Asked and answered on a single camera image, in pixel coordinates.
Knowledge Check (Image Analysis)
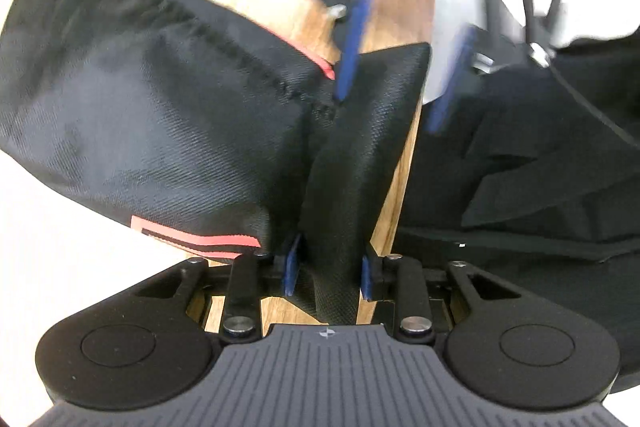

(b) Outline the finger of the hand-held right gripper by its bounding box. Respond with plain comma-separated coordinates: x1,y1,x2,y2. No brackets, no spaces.
427,0,571,135
292,0,397,102

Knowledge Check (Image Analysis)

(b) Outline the black shopping bag red print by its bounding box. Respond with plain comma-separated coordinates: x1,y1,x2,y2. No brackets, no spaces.
0,0,433,325

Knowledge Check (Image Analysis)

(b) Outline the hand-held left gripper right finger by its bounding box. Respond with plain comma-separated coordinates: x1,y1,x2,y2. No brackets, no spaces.
360,252,522,342

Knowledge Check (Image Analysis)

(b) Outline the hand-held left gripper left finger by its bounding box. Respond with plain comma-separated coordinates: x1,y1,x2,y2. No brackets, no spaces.
134,234,305,339

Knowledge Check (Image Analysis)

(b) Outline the person's black clothing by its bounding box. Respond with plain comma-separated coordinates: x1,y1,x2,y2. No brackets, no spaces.
395,42,640,358

